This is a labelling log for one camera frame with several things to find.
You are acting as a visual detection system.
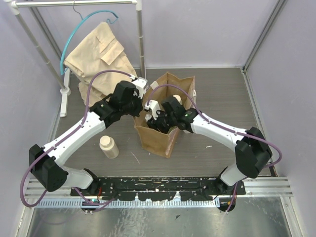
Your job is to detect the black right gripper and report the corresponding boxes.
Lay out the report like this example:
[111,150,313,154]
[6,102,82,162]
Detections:
[147,109,176,140]

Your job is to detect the green bottle with beige cap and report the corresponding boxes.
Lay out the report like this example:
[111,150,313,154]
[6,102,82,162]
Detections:
[172,94,183,105]

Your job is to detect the amber clear bottle white cap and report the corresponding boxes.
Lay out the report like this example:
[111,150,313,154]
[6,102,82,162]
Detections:
[145,114,152,122]

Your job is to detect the brown canvas tote bag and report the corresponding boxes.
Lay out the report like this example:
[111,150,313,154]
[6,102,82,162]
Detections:
[134,72,196,158]

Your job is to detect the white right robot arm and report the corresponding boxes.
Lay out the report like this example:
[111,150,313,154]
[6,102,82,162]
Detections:
[144,96,272,195]

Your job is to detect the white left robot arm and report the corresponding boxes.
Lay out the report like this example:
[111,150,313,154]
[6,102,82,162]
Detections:
[29,78,148,196]

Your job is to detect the beige cargo shorts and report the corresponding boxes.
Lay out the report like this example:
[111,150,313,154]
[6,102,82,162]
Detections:
[64,22,137,107]

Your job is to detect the teal clothes hanger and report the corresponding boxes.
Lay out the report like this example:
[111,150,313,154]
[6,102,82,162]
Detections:
[60,9,119,76]

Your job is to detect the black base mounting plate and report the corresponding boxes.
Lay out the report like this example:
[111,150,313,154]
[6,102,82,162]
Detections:
[81,176,234,201]

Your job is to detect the white metal clothes rack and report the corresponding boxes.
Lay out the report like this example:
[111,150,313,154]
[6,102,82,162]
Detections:
[3,0,146,118]

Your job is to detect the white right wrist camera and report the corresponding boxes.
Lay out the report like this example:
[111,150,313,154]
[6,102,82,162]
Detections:
[144,100,161,119]

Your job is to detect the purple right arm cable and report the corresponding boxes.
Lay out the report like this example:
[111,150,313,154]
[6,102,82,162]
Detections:
[147,84,282,213]

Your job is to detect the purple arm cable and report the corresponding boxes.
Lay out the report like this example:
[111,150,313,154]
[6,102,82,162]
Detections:
[19,70,136,213]
[147,84,282,213]

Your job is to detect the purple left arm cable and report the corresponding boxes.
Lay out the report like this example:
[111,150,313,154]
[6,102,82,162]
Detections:
[19,70,136,213]

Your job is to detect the white slotted cable duct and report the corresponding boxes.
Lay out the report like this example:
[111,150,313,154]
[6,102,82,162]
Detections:
[36,198,220,208]

